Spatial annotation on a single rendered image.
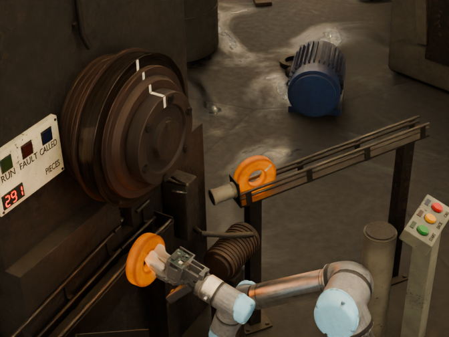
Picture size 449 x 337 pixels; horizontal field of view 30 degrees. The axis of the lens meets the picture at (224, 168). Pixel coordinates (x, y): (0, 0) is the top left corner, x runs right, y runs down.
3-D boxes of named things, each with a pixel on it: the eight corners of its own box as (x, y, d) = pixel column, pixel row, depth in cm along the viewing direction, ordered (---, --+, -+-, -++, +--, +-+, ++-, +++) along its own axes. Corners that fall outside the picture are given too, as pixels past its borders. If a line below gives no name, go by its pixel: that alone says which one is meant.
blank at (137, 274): (120, 256, 235) (130, 259, 233) (152, 221, 245) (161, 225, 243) (130, 294, 244) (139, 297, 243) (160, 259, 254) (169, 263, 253)
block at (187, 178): (163, 234, 296) (158, 178, 283) (175, 222, 302) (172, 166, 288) (188, 243, 291) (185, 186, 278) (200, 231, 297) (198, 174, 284)
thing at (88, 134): (84, 231, 246) (65, 89, 220) (172, 155, 280) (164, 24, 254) (102, 237, 243) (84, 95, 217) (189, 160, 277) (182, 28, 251)
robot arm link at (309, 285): (372, 242, 226) (230, 275, 254) (360, 265, 217) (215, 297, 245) (390, 277, 229) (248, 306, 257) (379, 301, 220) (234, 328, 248)
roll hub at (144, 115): (129, 198, 243) (121, 114, 228) (182, 152, 263) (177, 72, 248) (145, 203, 241) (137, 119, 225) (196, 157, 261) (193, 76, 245)
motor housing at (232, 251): (204, 356, 323) (200, 247, 293) (233, 321, 339) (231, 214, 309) (234, 368, 317) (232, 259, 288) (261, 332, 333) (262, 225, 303)
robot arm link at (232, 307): (239, 332, 231) (246, 312, 226) (206, 311, 234) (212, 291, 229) (252, 316, 237) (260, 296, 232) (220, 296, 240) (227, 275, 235)
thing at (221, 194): (209, 200, 300) (207, 186, 296) (232, 191, 302) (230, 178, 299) (216, 208, 295) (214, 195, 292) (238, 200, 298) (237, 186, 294)
